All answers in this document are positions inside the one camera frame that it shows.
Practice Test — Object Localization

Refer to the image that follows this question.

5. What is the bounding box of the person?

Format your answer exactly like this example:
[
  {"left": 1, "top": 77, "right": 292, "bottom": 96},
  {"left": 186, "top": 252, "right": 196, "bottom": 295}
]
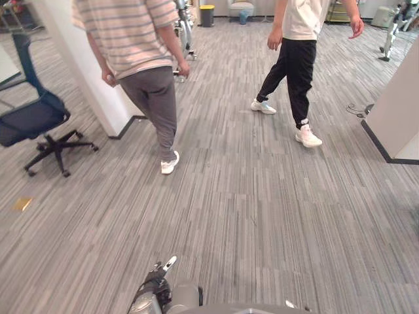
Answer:
[
  {"left": 71, "top": 0, "right": 191, "bottom": 175},
  {"left": 251, "top": 0, "right": 365, "bottom": 148}
]

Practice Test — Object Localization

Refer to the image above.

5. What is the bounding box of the grey floor cable with plug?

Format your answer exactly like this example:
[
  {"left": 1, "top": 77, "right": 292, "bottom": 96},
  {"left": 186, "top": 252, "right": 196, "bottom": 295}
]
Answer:
[{"left": 346, "top": 103, "right": 375, "bottom": 119}]

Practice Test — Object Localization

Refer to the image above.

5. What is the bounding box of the yellow-green metal shelf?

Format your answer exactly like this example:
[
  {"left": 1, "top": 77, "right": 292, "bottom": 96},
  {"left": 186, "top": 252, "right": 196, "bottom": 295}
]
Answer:
[{"left": 326, "top": 0, "right": 355, "bottom": 24}]

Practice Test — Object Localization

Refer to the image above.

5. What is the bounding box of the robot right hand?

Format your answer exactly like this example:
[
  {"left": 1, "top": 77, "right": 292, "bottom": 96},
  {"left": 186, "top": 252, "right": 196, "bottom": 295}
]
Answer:
[{"left": 284, "top": 299, "right": 312, "bottom": 312}]

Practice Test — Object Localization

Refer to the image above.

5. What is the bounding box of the grey bin with yellow lid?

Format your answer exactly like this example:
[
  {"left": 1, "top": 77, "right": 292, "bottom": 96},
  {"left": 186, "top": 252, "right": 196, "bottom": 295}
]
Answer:
[{"left": 198, "top": 5, "right": 216, "bottom": 28}]

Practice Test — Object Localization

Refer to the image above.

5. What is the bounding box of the beige armchair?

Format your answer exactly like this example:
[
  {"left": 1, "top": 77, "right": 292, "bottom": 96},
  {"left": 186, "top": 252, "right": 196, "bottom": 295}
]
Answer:
[{"left": 227, "top": 0, "right": 255, "bottom": 19}]

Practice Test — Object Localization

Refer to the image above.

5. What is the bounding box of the silver robot on wheeled stand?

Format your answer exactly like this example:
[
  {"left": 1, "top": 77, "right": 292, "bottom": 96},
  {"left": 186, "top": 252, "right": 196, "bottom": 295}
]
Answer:
[{"left": 172, "top": 0, "right": 198, "bottom": 83}]

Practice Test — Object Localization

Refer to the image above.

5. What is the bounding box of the robot silver left leg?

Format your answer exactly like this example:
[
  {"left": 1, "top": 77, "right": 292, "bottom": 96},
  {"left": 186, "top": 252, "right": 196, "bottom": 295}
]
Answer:
[{"left": 165, "top": 283, "right": 204, "bottom": 309}]

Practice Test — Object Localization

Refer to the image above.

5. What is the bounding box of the dark blue office chair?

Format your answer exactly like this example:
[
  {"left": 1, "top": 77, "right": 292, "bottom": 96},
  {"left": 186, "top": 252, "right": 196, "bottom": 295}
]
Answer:
[{"left": 0, "top": 31, "right": 100, "bottom": 178}]

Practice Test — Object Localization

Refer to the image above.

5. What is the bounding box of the beige round pouf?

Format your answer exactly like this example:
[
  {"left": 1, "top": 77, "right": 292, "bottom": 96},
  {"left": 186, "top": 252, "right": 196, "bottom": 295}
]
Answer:
[{"left": 371, "top": 6, "right": 399, "bottom": 29}]

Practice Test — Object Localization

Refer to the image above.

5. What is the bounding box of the silver humanoid robot on stand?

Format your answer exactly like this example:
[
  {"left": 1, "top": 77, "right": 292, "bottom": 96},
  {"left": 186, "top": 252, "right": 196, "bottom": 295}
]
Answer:
[{"left": 378, "top": 5, "right": 419, "bottom": 63}]

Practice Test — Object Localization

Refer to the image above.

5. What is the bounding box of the yellow floor tag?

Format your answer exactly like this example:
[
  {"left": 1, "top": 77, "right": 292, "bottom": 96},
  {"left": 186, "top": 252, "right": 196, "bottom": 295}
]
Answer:
[{"left": 12, "top": 196, "right": 34, "bottom": 213}]

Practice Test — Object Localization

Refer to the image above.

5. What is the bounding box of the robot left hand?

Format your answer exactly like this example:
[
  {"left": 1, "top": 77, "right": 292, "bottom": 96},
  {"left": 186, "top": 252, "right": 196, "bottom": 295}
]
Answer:
[{"left": 140, "top": 255, "right": 178, "bottom": 304}]

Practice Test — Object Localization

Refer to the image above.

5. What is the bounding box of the white desk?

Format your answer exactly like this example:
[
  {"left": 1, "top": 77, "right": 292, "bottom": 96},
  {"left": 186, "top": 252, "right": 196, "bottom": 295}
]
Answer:
[{"left": 0, "top": 44, "right": 20, "bottom": 90}]

